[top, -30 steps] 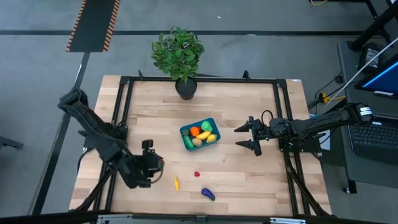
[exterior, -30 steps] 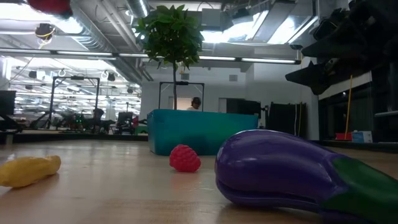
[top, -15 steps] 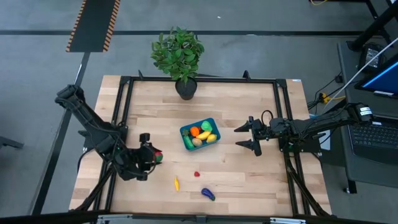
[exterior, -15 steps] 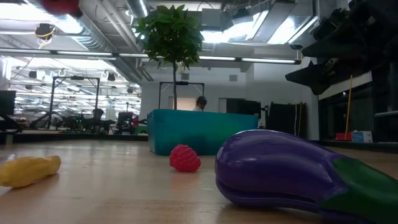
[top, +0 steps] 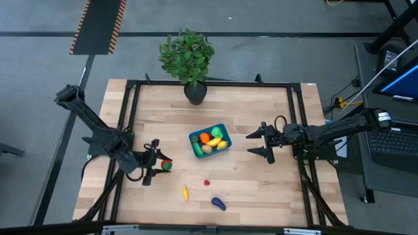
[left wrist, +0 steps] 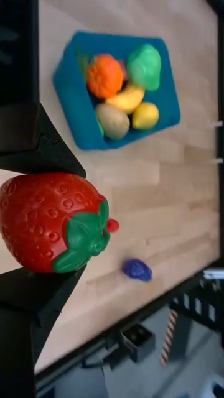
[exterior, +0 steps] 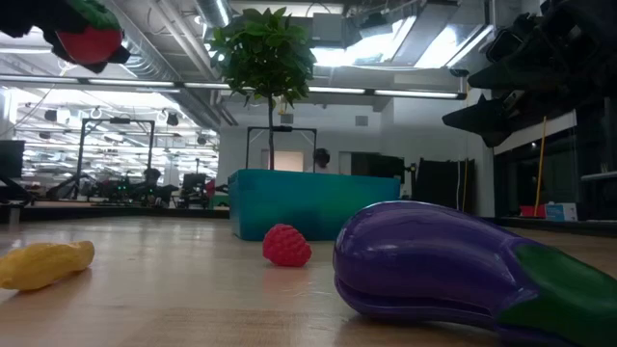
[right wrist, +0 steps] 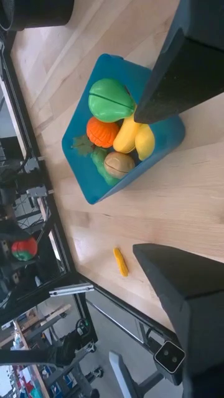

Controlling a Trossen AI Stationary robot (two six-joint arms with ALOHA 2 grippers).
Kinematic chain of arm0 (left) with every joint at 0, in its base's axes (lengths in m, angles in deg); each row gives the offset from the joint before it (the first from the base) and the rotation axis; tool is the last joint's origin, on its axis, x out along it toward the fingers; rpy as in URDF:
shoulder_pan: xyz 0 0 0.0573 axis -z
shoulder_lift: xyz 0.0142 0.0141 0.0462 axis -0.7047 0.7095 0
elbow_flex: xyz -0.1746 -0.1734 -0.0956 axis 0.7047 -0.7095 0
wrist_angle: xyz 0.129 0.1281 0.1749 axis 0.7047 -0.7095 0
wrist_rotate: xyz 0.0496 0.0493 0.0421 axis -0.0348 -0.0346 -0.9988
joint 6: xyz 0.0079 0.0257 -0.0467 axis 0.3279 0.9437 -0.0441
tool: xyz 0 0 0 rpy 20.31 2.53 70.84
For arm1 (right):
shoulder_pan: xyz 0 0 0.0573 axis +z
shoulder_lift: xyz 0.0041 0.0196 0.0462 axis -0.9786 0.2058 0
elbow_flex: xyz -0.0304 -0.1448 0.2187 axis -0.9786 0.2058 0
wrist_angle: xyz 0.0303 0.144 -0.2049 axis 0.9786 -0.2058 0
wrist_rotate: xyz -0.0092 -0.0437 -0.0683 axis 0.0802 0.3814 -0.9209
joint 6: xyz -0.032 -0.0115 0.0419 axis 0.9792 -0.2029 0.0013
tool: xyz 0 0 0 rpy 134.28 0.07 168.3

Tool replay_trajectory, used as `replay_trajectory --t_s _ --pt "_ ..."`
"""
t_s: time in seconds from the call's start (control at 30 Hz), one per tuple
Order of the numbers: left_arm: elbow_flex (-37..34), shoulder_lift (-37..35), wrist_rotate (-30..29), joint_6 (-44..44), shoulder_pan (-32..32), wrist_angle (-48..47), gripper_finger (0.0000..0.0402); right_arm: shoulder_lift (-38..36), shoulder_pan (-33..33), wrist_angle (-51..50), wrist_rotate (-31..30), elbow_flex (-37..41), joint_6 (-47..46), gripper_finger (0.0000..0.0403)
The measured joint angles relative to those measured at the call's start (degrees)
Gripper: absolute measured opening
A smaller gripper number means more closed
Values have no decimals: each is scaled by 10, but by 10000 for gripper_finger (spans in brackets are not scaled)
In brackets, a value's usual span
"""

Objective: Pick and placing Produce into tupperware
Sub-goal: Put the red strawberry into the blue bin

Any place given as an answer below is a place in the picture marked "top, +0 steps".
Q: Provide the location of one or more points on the black metal crossbar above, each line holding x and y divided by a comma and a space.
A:
49, 228

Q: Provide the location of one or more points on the black laptop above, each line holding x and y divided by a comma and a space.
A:
392, 147

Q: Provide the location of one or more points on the dark metal stand leg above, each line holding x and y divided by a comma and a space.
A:
9, 149

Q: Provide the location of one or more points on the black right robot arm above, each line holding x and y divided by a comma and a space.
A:
343, 127

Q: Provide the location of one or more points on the small yellow toy chili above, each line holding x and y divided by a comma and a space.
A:
185, 193

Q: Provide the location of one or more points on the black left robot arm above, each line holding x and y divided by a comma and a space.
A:
88, 114

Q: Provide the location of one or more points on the small black camera box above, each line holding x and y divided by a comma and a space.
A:
211, 230

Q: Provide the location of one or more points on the black aluminium table frame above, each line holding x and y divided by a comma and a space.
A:
228, 84

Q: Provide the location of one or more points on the monitor with blue screen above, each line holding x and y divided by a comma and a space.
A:
405, 85

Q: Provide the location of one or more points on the yellow toy lemon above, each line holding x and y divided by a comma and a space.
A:
222, 145

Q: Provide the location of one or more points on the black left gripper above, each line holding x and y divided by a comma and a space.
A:
143, 161

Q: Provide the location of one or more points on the red toy tomato green top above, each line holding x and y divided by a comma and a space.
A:
166, 165

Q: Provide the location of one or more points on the beige toy potato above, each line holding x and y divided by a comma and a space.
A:
207, 149

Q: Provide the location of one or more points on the green toy apple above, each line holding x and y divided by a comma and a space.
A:
217, 132

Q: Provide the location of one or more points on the teal plastic tupperware container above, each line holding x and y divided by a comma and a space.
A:
227, 135

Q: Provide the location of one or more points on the dark grey equipment cart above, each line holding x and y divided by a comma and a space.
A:
365, 81

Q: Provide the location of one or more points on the orange toy tangerine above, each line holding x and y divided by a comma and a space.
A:
205, 137

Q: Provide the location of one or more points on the purple toy eggplant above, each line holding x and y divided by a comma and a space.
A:
218, 203

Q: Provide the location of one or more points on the potted green artificial plant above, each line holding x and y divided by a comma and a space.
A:
187, 58

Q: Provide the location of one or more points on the black power adapter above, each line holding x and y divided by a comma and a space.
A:
388, 60

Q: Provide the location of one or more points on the silver metal bracket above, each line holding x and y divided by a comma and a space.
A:
302, 231

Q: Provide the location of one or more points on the black stand pole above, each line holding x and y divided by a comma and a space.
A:
392, 29

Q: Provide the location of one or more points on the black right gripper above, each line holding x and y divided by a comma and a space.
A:
290, 135

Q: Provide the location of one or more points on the black floor ramp striped edges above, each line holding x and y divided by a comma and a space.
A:
98, 26

